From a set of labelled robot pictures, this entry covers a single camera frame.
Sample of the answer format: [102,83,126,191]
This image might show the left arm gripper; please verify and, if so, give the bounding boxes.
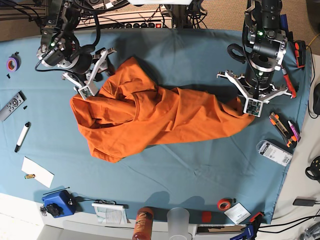
[216,66,291,117]

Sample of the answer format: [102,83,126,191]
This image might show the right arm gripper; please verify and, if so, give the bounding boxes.
[61,47,116,100]

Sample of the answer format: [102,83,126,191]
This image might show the orange t-shirt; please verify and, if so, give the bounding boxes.
[70,57,254,163]

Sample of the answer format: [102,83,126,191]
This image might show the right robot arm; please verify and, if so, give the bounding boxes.
[35,0,115,100]

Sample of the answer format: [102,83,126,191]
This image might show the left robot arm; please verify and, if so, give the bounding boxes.
[217,0,297,117]

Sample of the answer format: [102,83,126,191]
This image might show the orange black utility knife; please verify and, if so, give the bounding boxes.
[269,112,298,149]

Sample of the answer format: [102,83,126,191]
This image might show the orange screwdriver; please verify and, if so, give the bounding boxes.
[281,65,299,99]

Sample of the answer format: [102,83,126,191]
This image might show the orange black clamp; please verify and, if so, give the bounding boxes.
[294,40,307,69]

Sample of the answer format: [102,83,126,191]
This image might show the plastic blister pack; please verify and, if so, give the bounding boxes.
[256,140,293,167]

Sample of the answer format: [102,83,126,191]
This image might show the purple glue tube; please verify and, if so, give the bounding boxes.
[287,120,301,142]

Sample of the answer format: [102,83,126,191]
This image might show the black power strip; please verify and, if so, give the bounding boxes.
[100,22,169,29]

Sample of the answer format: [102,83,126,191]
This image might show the blue clamp top right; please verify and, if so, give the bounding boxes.
[280,14,294,43]

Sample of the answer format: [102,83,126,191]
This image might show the blue clamp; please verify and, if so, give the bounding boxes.
[280,14,294,43]
[230,211,264,240]

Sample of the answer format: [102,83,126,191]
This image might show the grey remote control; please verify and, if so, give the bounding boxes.
[0,91,26,122]

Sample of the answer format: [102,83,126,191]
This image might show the purple tape roll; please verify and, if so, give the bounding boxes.
[6,56,21,73]

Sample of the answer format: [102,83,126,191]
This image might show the white marker pen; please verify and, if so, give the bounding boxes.
[14,121,31,153]

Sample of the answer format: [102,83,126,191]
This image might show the blue-grey table cloth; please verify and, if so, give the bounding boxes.
[0,29,312,223]

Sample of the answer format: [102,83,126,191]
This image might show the black power adapter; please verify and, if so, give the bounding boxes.
[292,198,317,207]

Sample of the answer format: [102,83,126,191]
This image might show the red tape roll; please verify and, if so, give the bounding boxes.
[217,198,233,211]

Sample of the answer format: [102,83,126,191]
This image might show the white paper card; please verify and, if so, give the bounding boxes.
[21,157,54,188]

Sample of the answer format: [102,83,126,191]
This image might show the white square packet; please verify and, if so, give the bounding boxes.
[224,203,251,225]

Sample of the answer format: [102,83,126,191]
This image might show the small AA battery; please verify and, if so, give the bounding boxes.
[24,174,36,179]

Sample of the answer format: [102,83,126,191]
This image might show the red flat piece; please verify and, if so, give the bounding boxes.
[201,211,212,223]

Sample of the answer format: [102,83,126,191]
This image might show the blue box with knob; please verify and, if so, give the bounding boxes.
[42,190,77,218]

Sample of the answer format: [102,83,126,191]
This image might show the white booklet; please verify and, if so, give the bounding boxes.
[91,202,128,225]

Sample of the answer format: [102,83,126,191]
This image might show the blue clamp bottom right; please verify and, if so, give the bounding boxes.
[230,211,264,240]

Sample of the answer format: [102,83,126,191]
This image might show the frosted plastic cup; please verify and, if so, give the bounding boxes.
[167,207,192,240]

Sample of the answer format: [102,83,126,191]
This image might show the orange drink bottle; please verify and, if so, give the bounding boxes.
[132,207,154,240]

